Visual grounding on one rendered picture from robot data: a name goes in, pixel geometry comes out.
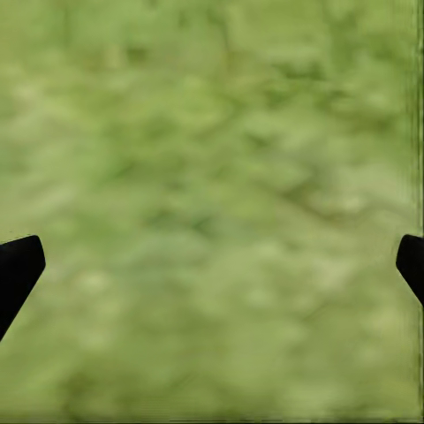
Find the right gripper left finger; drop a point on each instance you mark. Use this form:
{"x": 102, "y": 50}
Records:
{"x": 22, "y": 262}

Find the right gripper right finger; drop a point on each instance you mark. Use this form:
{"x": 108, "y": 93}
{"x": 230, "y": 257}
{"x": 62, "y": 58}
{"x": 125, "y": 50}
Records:
{"x": 410, "y": 262}

